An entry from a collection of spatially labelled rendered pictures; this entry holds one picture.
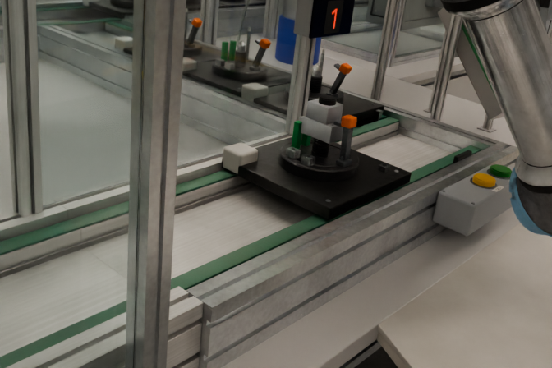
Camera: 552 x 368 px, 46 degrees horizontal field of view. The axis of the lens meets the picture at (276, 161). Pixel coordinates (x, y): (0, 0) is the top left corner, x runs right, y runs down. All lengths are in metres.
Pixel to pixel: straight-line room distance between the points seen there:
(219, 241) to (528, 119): 0.47
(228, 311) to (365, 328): 0.23
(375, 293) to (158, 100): 0.58
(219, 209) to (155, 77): 0.56
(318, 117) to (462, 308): 0.38
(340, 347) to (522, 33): 0.46
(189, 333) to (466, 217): 0.56
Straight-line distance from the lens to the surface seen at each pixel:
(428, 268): 1.12
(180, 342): 0.78
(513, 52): 0.86
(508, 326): 1.04
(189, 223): 1.03
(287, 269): 0.86
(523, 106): 0.90
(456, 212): 1.16
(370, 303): 1.00
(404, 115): 1.54
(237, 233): 1.01
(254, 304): 0.83
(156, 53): 0.53
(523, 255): 1.25
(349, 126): 1.08
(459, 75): 2.73
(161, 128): 0.56
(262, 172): 1.10
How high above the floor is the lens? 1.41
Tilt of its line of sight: 23 degrees down
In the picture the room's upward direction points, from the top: 7 degrees clockwise
